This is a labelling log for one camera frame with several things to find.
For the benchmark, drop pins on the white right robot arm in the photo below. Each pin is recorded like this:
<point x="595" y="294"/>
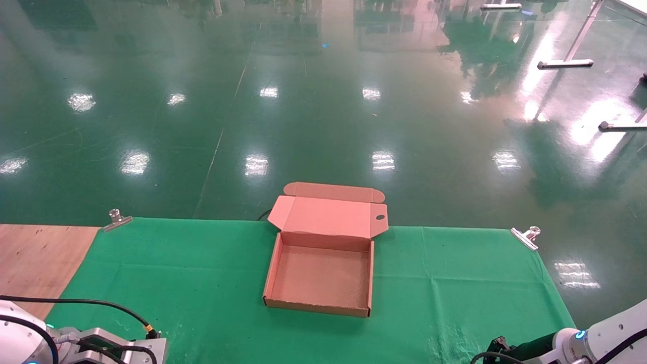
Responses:
<point x="616" y="328"/>

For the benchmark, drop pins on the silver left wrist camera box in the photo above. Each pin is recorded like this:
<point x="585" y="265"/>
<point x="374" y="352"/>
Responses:
<point x="113" y="349"/>

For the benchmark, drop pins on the silver metal binder clip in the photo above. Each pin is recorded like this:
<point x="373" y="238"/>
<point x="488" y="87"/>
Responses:
<point x="525" y="237"/>
<point x="119" y="220"/>

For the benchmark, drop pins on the white table top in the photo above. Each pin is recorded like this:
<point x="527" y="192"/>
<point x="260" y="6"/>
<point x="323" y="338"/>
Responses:
<point x="634" y="5"/>

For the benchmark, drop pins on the white metal table leg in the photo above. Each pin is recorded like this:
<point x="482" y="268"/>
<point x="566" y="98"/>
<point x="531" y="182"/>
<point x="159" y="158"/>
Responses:
<point x="500" y="6"/>
<point x="566" y="63"/>
<point x="619" y="126"/>

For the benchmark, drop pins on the green table cloth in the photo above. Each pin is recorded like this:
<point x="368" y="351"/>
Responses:
<point x="227" y="313"/>

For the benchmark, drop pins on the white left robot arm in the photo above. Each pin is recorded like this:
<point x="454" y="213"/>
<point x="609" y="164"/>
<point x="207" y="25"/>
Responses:
<point x="20" y="333"/>

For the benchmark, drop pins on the open brown cardboard box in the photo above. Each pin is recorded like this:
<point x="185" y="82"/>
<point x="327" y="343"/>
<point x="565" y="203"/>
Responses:
<point x="323" y="275"/>

